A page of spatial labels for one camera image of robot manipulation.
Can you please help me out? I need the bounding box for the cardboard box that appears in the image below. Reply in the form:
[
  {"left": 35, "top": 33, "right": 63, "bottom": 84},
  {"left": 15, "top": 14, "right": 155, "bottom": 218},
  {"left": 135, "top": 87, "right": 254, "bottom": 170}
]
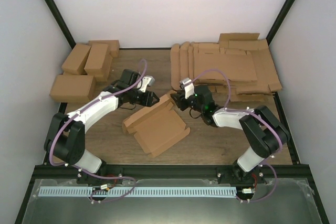
[
  {"left": 122, "top": 91, "right": 191, "bottom": 158},
  {"left": 61, "top": 44, "right": 91, "bottom": 75},
  {"left": 88, "top": 40, "right": 120, "bottom": 58},
  {"left": 94, "top": 53, "right": 112, "bottom": 82},
  {"left": 84, "top": 44, "right": 109, "bottom": 76},
  {"left": 49, "top": 74, "right": 96, "bottom": 103}
]

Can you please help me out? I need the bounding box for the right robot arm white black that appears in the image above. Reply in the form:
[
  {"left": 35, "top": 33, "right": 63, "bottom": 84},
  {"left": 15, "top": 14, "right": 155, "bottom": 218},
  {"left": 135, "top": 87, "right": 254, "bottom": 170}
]
[{"left": 171, "top": 86, "right": 291, "bottom": 184}]

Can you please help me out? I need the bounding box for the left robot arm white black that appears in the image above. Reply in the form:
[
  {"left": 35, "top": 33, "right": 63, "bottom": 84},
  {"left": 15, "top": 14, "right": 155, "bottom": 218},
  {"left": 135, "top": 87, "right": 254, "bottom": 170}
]
[{"left": 44, "top": 69, "right": 160, "bottom": 184}]

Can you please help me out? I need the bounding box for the folded cardboard box front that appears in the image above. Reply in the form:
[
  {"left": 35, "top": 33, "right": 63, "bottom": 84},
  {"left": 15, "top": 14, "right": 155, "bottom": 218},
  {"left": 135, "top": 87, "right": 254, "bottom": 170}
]
[{"left": 49, "top": 74, "right": 96, "bottom": 103}]

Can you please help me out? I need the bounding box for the stack of flat cardboard blanks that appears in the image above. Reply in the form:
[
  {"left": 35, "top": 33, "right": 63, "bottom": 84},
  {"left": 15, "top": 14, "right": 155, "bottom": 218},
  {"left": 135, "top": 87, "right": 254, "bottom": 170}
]
[{"left": 170, "top": 33, "right": 282, "bottom": 102}]

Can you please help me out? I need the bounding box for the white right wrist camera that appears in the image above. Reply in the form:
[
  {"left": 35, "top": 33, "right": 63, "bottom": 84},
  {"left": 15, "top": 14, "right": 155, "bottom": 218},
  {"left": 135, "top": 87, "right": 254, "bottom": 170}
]
[{"left": 180, "top": 78, "right": 195, "bottom": 99}]

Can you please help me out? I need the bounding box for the black aluminium frame rail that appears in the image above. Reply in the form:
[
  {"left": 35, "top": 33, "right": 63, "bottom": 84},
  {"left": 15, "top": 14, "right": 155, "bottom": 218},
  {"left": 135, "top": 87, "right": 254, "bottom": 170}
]
[{"left": 34, "top": 164, "right": 310, "bottom": 183}]

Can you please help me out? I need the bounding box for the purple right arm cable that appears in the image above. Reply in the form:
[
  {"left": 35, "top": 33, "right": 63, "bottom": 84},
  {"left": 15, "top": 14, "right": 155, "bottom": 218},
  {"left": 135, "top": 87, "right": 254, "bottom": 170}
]
[{"left": 193, "top": 69, "right": 284, "bottom": 204}]

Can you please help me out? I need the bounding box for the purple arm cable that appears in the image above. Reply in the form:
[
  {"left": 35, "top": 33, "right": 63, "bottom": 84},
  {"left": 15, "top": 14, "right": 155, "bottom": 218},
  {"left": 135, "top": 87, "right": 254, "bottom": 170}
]
[
  {"left": 193, "top": 69, "right": 284, "bottom": 204},
  {"left": 46, "top": 59, "right": 148, "bottom": 183}
]

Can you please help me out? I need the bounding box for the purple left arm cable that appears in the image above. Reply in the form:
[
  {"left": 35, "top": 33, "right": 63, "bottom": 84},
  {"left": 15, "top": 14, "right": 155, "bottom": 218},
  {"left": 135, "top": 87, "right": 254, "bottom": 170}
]
[{"left": 46, "top": 59, "right": 148, "bottom": 183}]

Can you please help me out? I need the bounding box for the light blue slotted cable duct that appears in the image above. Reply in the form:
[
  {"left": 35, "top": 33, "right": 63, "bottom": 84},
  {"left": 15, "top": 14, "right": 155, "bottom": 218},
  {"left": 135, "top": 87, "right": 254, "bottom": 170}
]
[{"left": 38, "top": 186, "right": 237, "bottom": 198}]

